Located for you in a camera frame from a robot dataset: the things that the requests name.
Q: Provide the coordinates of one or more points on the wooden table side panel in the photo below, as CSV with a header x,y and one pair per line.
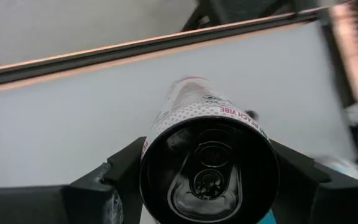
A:
x,y
351,53

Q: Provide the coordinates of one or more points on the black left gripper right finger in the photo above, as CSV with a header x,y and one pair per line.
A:
x,y
337,205

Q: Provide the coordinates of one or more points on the black computer tower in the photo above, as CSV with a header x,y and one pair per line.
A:
x,y
244,9

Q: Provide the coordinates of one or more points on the white can with pink band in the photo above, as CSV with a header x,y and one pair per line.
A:
x,y
210,168

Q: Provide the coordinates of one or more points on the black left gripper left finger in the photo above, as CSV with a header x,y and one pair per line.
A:
x,y
57,205

